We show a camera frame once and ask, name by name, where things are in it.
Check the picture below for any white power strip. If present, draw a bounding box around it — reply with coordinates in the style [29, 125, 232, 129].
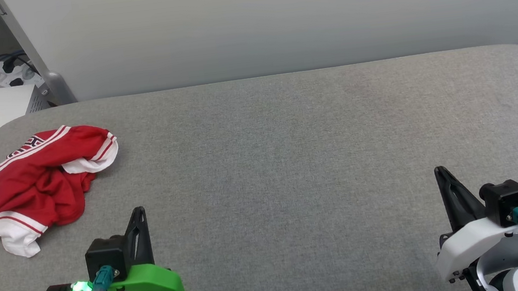
[0, 56, 46, 93]

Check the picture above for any grey metal partition frame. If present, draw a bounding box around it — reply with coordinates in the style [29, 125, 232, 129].
[0, 0, 78, 112]

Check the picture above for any white partition board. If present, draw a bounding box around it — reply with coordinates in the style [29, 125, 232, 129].
[2, 0, 518, 110]

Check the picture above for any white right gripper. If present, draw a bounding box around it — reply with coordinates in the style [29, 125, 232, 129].
[424, 157, 518, 286]

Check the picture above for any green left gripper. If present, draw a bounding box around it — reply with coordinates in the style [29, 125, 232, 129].
[30, 202, 187, 291]

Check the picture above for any red and white jersey shirt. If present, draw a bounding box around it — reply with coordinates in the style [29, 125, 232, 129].
[0, 119, 130, 261]

